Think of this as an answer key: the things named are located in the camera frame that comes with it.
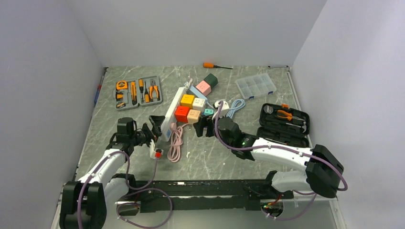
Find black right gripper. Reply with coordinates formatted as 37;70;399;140
193;111;233;149

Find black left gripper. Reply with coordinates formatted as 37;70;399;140
129;115;165;150

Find white power strip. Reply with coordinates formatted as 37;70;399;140
161;87;187;142

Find pink power cable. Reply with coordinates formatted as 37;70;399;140
167;123;190;163

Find grey tool tray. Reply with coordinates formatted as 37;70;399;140
112;76;163;111

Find clear plastic organizer box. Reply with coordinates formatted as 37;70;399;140
235;73;277;100

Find black plastic tool case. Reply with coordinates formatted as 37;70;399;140
256;103;310;147

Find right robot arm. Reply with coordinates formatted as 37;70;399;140
193;117;348;198

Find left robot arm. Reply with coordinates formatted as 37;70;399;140
59;115;165;229

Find beige cube socket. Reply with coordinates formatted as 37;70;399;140
187;109;201;124

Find teal plug adapter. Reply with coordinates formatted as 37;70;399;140
203;108;214;116

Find red cube socket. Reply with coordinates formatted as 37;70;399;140
174;105;190;123

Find white cube socket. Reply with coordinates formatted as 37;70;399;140
192;97;206;112

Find yellow cube socket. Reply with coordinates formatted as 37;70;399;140
180;94;195;109

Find pink cube socket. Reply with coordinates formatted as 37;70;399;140
196;81;212;96

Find dark green cube socket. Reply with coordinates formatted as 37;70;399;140
203;73;218;88

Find steel claw hammer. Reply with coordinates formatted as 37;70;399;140
286;123;307;134

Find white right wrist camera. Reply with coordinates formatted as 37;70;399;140
213;100;230;118

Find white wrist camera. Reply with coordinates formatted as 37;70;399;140
149;140;164;159
213;100;230;118

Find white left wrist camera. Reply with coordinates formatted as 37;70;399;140
149;140;164;159

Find orange handled screwdriver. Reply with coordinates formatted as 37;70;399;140
203;62;233;70

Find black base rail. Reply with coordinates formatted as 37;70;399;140
119;179;294;213

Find orange handled pliers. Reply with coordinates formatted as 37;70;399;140
276;110;307;125

